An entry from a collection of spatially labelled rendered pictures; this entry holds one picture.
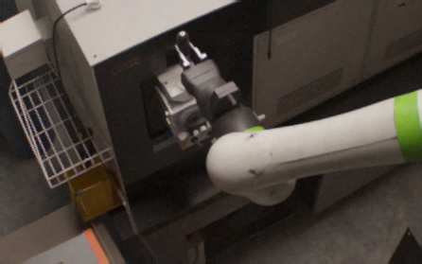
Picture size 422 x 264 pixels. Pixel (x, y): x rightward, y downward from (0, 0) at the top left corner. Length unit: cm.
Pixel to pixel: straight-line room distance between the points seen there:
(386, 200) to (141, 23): 168
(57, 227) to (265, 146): 107
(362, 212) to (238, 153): 176
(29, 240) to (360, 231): 137
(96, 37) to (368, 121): 67
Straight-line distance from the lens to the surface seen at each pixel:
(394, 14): 214
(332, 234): 295
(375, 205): 303
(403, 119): 118
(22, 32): 193
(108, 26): 163
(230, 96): 143
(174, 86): 170
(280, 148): 125
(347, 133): 121
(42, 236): 222
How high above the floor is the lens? 269
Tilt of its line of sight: 59 degrees down
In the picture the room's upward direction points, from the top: 3 degrees counter-clockwise
